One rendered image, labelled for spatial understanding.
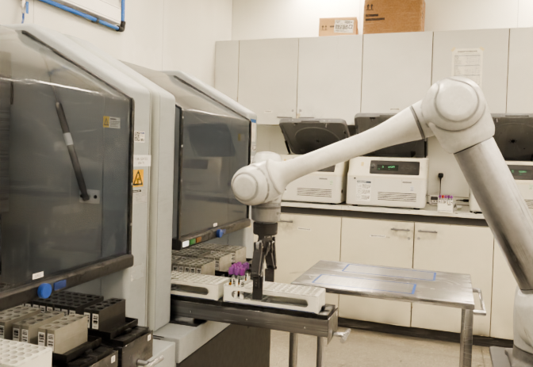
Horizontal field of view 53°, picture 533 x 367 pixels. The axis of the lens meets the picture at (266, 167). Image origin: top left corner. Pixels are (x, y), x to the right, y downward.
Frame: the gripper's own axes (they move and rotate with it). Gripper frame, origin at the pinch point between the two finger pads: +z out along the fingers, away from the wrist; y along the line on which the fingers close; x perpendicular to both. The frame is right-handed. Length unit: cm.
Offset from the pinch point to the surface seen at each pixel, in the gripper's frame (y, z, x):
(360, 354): 185, 86, -3
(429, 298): 25, 4, -48
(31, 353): -70, -1, 24
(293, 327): -6.6, 8.7, -11.8
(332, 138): 261, -54, 36
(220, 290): -2.7, 1.7, 13.3
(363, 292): 24.2, 4.3, -26.8
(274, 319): -6.6, 7.2, -5.8
